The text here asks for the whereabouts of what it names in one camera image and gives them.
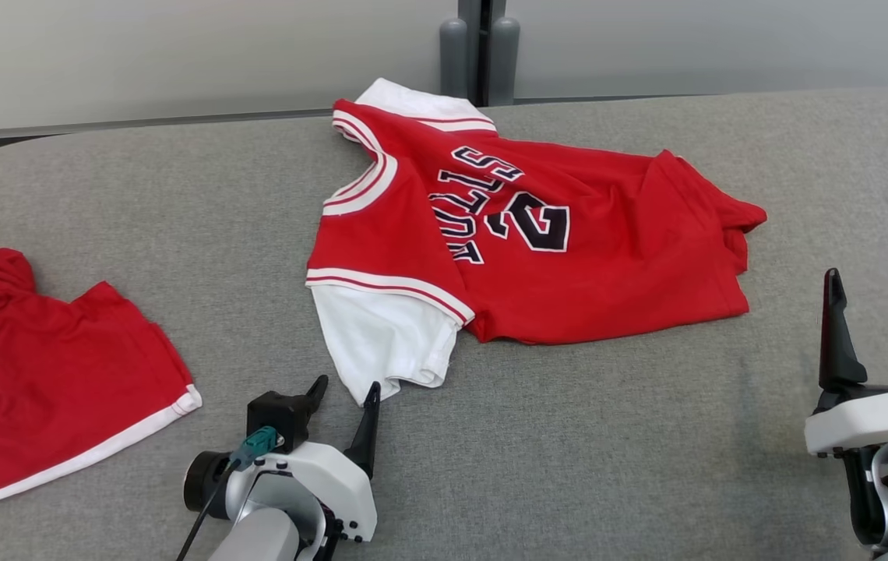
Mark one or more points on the grey cylindrical post cap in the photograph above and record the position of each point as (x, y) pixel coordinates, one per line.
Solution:
(453, 62)
(504, 62)

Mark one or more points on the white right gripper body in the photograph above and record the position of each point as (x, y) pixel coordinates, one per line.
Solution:
(872, 421)

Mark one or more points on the grey partition frame post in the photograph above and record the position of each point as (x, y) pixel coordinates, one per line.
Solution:
(471, 31)

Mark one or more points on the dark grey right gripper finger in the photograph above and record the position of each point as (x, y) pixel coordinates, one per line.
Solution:
(837, 351)

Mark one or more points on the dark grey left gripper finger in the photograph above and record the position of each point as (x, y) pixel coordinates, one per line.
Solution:
(368, 436)
(318, 393)

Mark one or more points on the red basketball jersey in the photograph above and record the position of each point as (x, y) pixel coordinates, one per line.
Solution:
(607, 265)

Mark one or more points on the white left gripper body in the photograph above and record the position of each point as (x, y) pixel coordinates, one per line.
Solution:
(335, 487)

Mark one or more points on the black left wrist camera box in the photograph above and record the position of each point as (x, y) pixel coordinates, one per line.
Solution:
(276, 417)

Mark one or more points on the red shorts with white hem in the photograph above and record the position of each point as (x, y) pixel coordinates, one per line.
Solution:
(62, 374)

